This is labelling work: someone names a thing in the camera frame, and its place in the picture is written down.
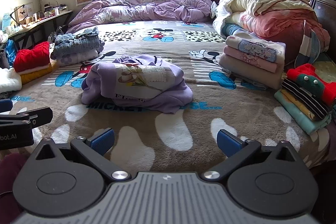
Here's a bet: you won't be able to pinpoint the black desk lamp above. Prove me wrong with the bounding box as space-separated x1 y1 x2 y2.
10 4 27 25

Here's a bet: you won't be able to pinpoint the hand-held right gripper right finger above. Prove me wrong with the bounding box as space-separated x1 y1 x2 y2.
201 129 306 182

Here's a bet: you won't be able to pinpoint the pink quilt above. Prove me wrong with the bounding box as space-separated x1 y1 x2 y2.
240 7 331 53

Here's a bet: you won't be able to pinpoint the dark wooden bed headboard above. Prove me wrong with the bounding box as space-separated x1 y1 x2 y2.
273 0 336 54

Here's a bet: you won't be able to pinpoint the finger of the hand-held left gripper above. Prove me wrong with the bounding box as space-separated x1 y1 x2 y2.
0 107 53 127
0 99 13 112

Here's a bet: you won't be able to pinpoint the person's maroon clothing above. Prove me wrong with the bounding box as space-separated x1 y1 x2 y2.
0 153 30 215

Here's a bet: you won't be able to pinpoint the beige folded garment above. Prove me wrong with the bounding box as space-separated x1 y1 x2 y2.
218 53 285 90

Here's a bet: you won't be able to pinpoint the black clothes pile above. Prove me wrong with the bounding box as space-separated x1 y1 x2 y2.
48 26 69 42

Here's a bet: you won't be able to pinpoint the black striped shirt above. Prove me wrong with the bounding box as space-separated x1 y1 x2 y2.
281 78 334 121

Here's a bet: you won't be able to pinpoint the light blue packet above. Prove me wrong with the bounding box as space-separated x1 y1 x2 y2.
1 12 12 31

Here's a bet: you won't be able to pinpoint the dark desk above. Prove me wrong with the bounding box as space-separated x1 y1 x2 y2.
7 9 75 39

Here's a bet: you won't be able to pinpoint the yellow printed garment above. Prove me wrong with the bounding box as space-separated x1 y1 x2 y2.
279 89 316 121

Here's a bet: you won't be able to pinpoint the white fleece garment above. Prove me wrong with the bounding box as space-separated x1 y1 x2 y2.
0 67 22 95

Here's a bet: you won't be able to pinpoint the pink folded garment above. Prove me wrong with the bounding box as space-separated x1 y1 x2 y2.
223 46 279 73

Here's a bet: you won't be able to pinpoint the red knit sweater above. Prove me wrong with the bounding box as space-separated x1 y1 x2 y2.
13 41 51 73

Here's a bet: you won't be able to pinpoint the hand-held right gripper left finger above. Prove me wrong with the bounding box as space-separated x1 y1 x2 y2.
34 127 132 182

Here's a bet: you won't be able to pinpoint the red green knit garment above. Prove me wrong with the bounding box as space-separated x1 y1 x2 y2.
287 63 336 107

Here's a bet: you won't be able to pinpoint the denim jeans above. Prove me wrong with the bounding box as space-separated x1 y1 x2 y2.
50 27 106 60

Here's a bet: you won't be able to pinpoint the teal folded garment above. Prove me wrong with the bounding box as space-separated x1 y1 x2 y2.
274 90 333 136

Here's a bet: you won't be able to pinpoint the mustard knit garment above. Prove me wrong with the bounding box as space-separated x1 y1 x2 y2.
19 61 60 85

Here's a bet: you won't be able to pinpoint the blue plastic bag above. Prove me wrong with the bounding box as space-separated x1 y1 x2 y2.
5 39 18 67

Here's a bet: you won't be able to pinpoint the cream printed folded sweatshirt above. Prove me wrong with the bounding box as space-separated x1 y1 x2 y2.
225 35 286 65

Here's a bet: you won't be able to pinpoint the purple sweatshirt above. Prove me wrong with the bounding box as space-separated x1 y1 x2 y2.
81 54 194 114

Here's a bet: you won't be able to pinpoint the clutter of small desk items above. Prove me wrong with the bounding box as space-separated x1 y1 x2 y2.
34 0 69 19

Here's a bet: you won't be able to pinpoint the purple duvet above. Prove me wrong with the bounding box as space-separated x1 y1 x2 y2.
66 0 219 34

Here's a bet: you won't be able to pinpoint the white picture board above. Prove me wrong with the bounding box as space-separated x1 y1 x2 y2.
14 2 35 23

